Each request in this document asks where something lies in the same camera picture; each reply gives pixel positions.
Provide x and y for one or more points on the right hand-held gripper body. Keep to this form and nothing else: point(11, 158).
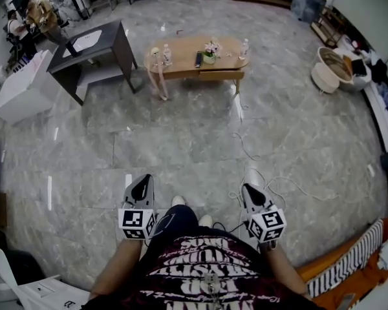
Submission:
point(266, 224)

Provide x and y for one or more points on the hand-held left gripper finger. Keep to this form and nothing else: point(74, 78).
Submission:
point(135, 194)
point(149, 195)

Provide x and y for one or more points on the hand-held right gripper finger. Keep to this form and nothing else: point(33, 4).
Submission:
point(250, 203)
point(263, 200)

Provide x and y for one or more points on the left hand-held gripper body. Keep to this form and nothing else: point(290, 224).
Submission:
point(135, 223)

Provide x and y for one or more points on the wooden shelf box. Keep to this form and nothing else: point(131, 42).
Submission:
point(221, 75)

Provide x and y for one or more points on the person's right forearm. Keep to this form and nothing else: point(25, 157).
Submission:
point(284, 266)

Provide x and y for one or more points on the person's left forearm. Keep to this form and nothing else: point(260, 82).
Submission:
point(123, 263)

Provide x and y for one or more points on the wooden coffee table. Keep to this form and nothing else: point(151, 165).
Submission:
point(184, 48)

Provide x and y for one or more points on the person's left white shoe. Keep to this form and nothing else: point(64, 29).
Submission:
point(178, 201)

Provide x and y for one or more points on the person's white shoe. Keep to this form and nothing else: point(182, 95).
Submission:
point(178, 201)
point(205, 221)

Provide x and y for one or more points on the person's dark blue trousers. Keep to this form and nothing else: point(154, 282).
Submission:
point(178, 218)

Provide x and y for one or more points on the person's right white shoe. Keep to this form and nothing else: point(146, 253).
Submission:
point(205, 221)

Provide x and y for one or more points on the person's printed dark T-shirt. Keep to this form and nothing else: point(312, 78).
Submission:
point(207, 270)

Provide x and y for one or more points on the striped black white cloth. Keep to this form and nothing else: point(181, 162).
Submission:
point(349, 266)

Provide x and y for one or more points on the white side table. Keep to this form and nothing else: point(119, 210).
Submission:
point(51, 292)

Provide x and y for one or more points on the white power strip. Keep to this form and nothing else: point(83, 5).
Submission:
point(371, 170)

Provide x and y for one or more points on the orange sofa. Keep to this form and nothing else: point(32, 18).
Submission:
point(368, 279)

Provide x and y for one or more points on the clear water bottle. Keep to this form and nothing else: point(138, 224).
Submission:
point(243, 49)
point(167, 55)

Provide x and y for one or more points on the white window bench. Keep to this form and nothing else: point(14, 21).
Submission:
point(384, 124)

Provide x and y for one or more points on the small cream round object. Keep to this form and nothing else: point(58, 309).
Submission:
point(155, 52)

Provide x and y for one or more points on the loose pink flower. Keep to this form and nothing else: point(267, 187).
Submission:
point(229, 54)

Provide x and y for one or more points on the white lounge chair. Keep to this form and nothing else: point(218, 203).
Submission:
point(360, 81)

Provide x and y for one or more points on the white bathtub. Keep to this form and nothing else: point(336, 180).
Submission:
point(22, 89)

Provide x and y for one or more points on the round white wood-top table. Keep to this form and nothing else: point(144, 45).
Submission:
point(334, 63)

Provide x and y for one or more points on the pink flowers in pot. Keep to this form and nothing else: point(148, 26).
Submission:
point(211, 52)

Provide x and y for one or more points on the black faucet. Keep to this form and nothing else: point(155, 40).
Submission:
point(72, 48)

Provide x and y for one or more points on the white sink basin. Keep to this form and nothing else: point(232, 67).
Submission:
point(90, 39)

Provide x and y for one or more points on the dark sink cabinet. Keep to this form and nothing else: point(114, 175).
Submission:
point(111, 32)

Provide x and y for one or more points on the black cushion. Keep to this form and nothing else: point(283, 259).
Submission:
point(359, 67)

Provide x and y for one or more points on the pile of clothes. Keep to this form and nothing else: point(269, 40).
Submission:
point(384, 76)

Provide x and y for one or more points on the gold metal rack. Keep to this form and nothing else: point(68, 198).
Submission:
point(328, 27)

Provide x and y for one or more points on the grey marble bin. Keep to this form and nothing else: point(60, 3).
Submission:
point(307, 5)

